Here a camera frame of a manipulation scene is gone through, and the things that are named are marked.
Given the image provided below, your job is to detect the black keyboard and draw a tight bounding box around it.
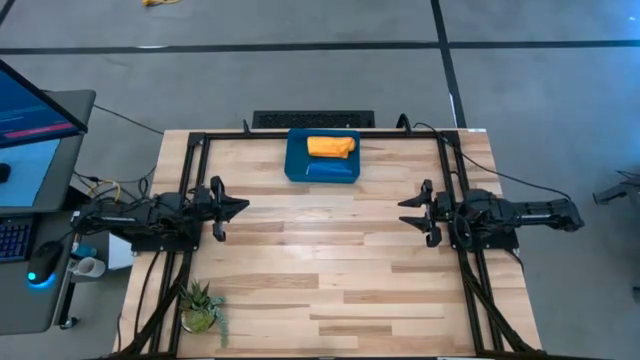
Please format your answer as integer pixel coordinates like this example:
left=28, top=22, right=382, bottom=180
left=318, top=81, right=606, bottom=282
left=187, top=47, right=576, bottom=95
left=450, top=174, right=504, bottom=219
left=0, top=219, right=34, bottom=265

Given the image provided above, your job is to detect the black perforated panel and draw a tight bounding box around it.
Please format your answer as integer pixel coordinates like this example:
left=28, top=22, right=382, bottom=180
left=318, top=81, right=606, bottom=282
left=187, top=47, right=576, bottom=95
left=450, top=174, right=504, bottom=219
left=251, top=109, right=377, bottom=130

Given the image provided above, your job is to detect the black floor cable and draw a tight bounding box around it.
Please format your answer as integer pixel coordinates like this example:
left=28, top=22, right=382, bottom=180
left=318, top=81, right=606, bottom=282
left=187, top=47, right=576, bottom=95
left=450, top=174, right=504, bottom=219
left=92, top=103, right=166, bottom=137

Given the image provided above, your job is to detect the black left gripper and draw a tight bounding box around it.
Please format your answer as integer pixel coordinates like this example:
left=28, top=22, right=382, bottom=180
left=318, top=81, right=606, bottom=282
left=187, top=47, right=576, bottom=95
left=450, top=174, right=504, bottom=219
left=199, top=175, right=251, bottom=243

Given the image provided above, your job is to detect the blue microfiber towel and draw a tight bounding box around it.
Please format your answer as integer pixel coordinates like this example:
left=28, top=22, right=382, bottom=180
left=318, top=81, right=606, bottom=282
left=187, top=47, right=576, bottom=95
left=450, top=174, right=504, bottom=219
left=305, top=161, right=355, bottom=178

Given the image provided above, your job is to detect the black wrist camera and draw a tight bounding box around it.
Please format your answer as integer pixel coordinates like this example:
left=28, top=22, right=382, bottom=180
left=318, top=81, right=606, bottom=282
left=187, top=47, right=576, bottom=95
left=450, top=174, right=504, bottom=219
left=435, top=192, right=455, bottom=222
left=192, top=185, right=214, bottom=207

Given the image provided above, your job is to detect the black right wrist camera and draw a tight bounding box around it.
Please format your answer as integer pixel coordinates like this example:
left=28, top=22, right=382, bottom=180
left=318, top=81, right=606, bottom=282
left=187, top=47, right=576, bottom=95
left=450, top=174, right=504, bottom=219
left=435, top=192, right=455, bottom=222

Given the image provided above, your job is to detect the black aluminium table frame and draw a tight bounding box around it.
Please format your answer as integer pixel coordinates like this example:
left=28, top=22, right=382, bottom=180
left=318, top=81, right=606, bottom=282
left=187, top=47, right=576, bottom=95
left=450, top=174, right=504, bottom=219
left=117, top=113, right=541, bottom=360

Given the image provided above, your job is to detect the white mug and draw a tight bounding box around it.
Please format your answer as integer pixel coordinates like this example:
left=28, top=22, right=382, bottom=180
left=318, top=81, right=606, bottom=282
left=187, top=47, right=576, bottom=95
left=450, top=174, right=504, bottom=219
left=67, top=255, right=107, bottom=279

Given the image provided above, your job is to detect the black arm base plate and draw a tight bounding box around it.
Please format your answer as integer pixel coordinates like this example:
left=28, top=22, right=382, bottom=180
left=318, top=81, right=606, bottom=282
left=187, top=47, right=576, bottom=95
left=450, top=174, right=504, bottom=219
left=130, top=232, right=204, bottom=254
left=446, top=232, right=521, bottom=252

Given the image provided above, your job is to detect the black table cable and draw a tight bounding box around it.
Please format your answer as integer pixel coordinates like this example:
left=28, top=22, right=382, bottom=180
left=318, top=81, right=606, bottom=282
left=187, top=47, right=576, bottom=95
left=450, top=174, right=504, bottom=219
left=411, top=121, right=574, bottom=202

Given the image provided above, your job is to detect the orange microfiber towel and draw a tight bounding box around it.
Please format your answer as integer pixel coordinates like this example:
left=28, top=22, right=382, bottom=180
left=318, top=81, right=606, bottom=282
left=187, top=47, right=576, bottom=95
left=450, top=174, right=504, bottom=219
left=306, top=135, right=358, bottom=160

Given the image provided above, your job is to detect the computer monitor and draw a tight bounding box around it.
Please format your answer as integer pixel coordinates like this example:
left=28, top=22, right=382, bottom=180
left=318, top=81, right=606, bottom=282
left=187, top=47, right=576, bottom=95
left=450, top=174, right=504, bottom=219
left=0, top=58, right=90, bottom=150

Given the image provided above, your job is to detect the white box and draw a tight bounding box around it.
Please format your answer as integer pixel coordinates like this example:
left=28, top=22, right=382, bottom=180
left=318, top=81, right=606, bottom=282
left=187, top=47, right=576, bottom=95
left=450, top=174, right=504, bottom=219
left=107, top=234, right=136, bottom=272

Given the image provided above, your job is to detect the grey workstation cart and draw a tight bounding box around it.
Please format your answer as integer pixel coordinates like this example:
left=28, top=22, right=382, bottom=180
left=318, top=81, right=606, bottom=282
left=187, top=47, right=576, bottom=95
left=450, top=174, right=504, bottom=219
left=0, top=89, right=97, bottom=336

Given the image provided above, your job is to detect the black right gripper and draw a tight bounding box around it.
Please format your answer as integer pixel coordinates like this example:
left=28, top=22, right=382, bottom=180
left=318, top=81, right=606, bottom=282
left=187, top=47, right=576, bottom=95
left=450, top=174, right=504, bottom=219
left=397, top=178, right=456, bottom=249

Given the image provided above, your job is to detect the black computer mouse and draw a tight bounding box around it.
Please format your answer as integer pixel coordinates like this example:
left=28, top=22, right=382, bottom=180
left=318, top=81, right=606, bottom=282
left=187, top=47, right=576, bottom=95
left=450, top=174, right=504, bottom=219
left=26, top=240, right=65, bottom=290

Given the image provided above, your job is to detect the blue plastic basket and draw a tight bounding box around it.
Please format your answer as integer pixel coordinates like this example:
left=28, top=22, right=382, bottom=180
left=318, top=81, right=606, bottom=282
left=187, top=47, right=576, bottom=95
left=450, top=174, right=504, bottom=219
left=283, top=127, right=362, bottom=185

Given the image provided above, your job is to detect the potted succulent plant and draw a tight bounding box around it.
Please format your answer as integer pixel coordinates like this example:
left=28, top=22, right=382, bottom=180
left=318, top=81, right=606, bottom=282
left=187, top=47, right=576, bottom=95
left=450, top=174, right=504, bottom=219
left=178, top=279, right=231, bottom=349

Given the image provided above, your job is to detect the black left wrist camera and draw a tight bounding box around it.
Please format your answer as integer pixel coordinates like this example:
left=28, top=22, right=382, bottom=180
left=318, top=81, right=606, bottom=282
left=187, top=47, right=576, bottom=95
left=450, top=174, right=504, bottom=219
left=192, top=185, right=214, bottom=207

